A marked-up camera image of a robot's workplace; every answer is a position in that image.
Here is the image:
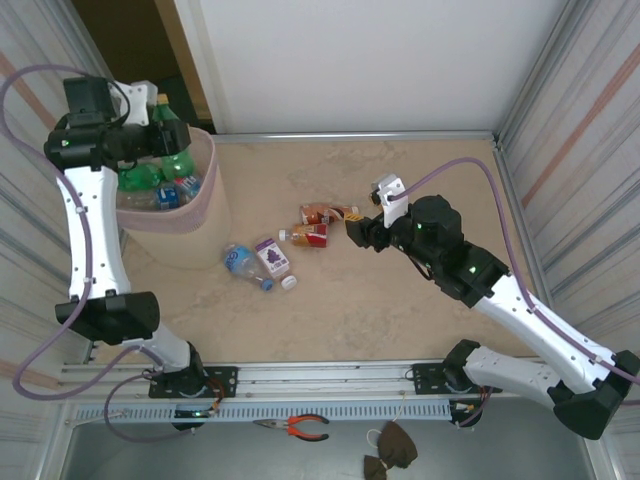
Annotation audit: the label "Pepsi blue label bottle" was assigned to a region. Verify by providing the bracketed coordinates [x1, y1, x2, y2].
[155, 183, 182, 210]

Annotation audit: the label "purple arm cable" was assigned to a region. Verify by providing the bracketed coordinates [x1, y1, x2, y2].
[392, 157, 640, 429]
[0, 64, 194, 441]

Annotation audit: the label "large brown cloth pouch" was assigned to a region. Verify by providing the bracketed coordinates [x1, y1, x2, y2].
[374, 419, 419, 470]

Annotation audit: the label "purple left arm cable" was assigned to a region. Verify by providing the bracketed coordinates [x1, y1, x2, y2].
[0, 64, 194, 441]

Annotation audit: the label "pink plastic bin liner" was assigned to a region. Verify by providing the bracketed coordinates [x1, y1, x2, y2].
[115, 127, 220, 232]

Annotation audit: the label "orange red label tea bottle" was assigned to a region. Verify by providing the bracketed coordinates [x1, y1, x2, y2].
[277, 222, 330, 250]

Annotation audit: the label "green plastic bottle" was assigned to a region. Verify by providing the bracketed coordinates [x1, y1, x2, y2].
[151, 92, 197, 180]

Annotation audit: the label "brown wooden door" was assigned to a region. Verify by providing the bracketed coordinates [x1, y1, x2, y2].
[72, 0, 214, 122]

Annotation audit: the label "beige waste bin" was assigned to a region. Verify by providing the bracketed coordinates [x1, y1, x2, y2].
[115, 127, 234, 271]

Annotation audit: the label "green Sprite label bottle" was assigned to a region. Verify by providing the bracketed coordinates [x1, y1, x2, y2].
[118, 163, 164, 193]

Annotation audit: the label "aluminium side frame rail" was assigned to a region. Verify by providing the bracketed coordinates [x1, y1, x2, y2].
[492, 134, 549, 301]

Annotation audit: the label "purple grape label bottle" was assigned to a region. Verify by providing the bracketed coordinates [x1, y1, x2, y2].
[253, 237, 299, 291]

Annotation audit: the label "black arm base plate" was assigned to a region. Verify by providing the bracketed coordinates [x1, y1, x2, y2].
[148, 366, 239, 400]
[410, 363, 502, 396]

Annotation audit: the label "Fiji water bottle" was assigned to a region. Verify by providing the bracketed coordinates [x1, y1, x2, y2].
[174, 173, 205, 197]

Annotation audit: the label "clear bottle blue logo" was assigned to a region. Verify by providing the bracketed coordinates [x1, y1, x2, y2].
[222, 243, 275, 293]

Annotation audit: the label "white slotted cable duct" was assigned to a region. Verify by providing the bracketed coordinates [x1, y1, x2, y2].
[67, 401, 454, 425]

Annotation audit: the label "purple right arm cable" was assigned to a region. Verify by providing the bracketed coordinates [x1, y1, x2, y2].
[392, 157, 640, 429]

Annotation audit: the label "aluminium corner post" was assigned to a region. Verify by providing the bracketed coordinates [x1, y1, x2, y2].
[44, 0, 135, 124]
[492, 0, 594, 144]

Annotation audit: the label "white string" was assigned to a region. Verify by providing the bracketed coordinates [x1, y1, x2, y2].
[367, 392, 409, 449]

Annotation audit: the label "aluminium back frame rail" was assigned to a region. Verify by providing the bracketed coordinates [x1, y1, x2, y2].
[212, 131, 499, 146]

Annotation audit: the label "orange handled pliers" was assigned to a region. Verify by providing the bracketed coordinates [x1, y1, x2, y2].
[252, 413, 331, 442]

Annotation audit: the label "small brown cloth pouch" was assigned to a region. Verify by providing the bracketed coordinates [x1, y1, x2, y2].
[362, 454, 391, 480]

